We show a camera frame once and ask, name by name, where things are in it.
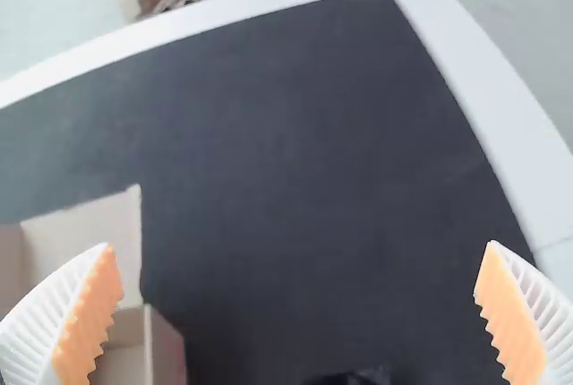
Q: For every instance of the black mat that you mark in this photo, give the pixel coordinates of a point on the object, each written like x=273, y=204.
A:
x=291, y=156

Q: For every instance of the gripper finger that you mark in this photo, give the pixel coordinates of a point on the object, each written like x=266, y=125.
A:
x=40, y=336
x=528, y=313

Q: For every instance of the cardboard box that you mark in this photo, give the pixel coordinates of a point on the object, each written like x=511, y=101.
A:
x=134, y=344

